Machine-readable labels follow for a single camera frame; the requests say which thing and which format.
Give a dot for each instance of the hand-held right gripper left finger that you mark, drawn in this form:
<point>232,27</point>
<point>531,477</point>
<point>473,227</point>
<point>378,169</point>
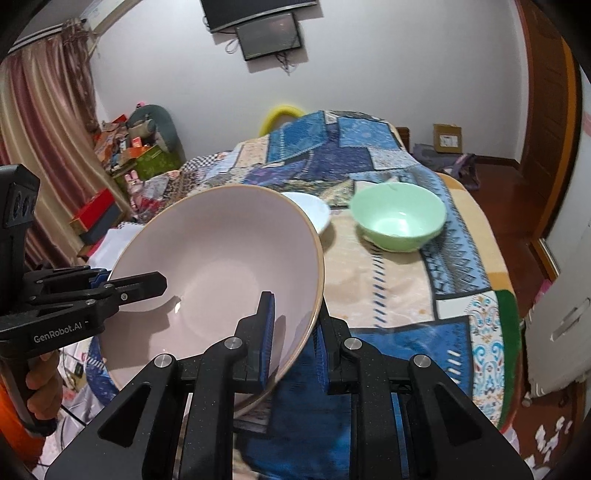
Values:
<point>267,337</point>

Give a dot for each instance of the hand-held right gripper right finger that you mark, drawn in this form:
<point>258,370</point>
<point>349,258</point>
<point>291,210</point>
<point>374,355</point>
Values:
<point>321,357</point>

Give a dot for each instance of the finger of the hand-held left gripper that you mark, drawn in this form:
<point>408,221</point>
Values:
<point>69,277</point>
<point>138,286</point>

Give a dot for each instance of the pink bowl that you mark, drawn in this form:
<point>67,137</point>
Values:
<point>207,258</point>

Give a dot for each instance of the white bowl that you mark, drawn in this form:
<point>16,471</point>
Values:
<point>313,211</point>

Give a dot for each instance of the green bowl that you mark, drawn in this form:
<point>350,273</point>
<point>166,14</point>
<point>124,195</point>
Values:
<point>397,221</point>

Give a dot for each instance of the person's left forearm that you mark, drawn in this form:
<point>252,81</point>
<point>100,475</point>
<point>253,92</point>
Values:
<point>18,429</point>

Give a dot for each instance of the person's left hand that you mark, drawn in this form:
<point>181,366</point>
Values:
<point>44,387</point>

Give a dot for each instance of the white cloth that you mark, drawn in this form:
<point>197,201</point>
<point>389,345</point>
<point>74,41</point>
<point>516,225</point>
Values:
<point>122,240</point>

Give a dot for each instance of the red box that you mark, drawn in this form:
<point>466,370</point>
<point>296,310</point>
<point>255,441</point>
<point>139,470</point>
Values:
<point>94,210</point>

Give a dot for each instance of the pink bunny toy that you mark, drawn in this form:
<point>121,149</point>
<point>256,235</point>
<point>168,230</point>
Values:
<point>134,187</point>

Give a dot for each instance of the patchwork blanket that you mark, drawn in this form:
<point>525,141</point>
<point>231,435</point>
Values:
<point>392,286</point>

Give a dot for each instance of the green storage box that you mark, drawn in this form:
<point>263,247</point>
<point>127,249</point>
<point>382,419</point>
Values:
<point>157,162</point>

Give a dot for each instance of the striped brown curtain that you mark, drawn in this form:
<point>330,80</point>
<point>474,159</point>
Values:
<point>46,115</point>

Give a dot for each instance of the yellow foam tube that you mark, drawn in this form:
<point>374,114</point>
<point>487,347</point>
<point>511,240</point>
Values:
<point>279,111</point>

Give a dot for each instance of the grey backpack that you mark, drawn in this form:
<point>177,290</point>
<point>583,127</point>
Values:
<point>445,164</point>

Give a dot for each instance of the curtain rod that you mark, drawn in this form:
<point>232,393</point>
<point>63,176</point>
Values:
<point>41,39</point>

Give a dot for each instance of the white appliance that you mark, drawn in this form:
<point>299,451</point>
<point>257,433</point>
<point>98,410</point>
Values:
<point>561,341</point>

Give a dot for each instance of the white paper scraps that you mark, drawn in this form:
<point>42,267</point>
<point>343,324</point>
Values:
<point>549,434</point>

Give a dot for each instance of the cardboard box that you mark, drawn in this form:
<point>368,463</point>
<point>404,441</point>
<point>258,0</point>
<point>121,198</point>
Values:
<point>448,138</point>

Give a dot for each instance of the white air conditioner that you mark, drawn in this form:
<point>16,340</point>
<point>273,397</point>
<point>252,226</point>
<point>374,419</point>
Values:
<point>108,11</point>

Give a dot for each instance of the wooden door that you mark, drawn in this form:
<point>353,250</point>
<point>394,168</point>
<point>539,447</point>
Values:
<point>549,115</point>

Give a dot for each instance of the wooden bed frame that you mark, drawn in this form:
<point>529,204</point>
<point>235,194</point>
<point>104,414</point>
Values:
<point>402,138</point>

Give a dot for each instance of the small black wall monitor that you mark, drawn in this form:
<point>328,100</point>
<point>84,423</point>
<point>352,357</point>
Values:
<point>268,36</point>

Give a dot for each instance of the black wall television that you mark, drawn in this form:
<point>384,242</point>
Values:
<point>240,11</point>

